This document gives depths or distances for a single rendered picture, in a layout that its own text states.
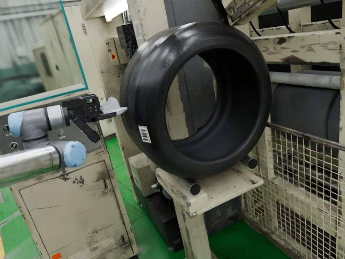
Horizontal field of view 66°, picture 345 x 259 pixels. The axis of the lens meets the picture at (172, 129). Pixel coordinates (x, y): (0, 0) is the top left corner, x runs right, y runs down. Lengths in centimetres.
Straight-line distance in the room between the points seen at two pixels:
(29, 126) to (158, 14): 72
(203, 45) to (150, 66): 19
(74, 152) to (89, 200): 97
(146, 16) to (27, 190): 111
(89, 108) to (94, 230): 110
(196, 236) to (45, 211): 88
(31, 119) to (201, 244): 124
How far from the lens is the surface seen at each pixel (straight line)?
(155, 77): 86
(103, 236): 190
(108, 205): 179
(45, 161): 77
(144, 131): 88
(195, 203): 107
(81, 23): 437
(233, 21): 132
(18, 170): 73
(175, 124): 133
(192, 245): 173
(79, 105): 91
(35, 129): 91
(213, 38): 95
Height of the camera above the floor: 148
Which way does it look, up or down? 20 degrees down
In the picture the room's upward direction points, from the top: 12 degrees counter-clockwise
